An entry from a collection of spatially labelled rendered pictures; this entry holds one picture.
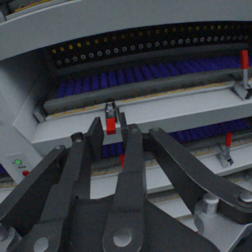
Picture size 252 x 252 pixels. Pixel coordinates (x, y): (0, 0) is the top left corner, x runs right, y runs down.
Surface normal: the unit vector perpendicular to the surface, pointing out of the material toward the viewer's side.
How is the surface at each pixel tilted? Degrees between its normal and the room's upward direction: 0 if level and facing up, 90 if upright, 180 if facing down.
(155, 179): 19
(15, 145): 90
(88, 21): 110
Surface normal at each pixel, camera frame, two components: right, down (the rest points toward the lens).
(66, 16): 0.15, 0.75
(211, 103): -0.11, -0.64
